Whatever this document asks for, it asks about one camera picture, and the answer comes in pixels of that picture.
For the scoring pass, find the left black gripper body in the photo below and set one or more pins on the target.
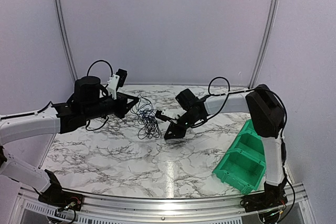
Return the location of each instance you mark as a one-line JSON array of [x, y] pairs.
[[119, 111]]

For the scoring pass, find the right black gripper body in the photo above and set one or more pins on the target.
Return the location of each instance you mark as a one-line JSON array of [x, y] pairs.
[[185, 127]]

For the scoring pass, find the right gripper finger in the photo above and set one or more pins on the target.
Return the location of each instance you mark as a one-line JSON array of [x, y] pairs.
[[171, 131], [179, 135]]

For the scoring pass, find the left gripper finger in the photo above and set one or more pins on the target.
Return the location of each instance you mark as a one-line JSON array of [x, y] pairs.
[[130, 107], [131, 99]]

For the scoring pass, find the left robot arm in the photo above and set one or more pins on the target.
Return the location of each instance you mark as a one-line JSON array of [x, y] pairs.
[[90, 100]]

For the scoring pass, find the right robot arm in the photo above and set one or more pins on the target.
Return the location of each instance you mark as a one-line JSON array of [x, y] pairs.
[[269, 118]]

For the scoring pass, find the green three-compartment bin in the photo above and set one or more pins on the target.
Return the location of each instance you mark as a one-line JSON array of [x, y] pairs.
[[243, 165]]

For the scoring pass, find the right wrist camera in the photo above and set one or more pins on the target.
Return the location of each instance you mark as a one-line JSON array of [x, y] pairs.
[[166, 115]]

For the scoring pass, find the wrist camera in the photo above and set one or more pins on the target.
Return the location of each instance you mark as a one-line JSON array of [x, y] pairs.
[[166, 115], [116, 81]]

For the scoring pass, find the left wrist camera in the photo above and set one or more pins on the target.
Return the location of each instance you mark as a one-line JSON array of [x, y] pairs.
[[116, 81]]

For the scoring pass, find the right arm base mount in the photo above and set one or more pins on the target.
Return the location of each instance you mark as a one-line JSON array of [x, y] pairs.
[[272, 196]]

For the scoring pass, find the left aluminium frame post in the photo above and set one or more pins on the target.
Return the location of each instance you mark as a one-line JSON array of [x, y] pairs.
[[65, 40]]

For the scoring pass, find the aluminium frame post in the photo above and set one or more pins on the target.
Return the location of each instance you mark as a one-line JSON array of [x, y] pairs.
[[65, 40], [264, 43]]

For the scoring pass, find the front aluminium rail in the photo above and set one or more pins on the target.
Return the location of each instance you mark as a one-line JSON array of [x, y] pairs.
[[114, 209]]

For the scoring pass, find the right aluminium frame post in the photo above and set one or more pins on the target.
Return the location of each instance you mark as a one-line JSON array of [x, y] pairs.
[[264, 43]]

